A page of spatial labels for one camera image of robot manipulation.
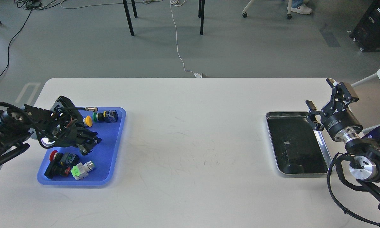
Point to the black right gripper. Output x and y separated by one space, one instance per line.
342 125

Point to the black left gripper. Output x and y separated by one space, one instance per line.
76 135

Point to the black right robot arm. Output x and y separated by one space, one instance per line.
359 167

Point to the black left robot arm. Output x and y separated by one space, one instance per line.
61 126

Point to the blue plastic tray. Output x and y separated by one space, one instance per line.
103 155

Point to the silver metal tray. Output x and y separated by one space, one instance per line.
299 151

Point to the black equipment case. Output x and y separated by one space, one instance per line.
367 32

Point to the white sneaker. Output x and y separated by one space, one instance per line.
301 9

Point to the white office chair base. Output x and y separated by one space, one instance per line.
266 7

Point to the black table leg left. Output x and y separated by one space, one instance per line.
128 17

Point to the black table leg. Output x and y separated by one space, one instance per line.
128 17
201 7

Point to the black table leg right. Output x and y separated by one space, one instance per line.
201 7

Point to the yellow push button switch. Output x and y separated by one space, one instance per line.
88 121

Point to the black push button switch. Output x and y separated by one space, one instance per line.
61 165

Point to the white green selector switch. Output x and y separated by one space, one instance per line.
80 170

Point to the red push button switch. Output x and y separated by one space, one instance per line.
52 155

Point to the green push button switch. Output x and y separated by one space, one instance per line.
106 116

